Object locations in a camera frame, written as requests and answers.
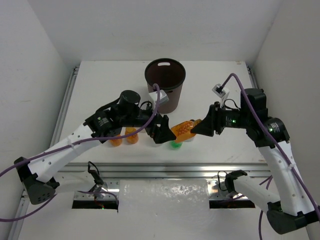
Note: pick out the clear bottle black cap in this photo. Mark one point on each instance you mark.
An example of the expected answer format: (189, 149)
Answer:
(189, 139)

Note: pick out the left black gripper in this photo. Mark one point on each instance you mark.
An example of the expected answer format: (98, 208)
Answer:
(157, 127)

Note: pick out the white foam cover sheet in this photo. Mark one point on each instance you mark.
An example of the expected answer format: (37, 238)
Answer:
(161, 197)

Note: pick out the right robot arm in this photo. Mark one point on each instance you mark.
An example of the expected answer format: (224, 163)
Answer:
(288, 210)

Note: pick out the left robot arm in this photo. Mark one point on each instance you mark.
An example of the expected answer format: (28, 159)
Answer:
(41, 177)

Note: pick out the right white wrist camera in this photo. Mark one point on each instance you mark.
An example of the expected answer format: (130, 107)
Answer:
(222, 93)

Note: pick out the orange bottle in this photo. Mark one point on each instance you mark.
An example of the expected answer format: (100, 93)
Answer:
(130, 137)
(116, 142)
(182, 130)

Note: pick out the dark brown plastic bin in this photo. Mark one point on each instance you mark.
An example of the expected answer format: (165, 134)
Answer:
(170, 75)

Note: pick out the green plastic bottle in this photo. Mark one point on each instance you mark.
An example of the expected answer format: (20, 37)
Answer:
(175, 145)

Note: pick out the aluminium table frame rail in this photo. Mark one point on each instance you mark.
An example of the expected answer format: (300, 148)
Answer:
(99, 82)

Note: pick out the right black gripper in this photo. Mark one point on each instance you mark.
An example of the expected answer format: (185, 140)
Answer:
(207, 125)

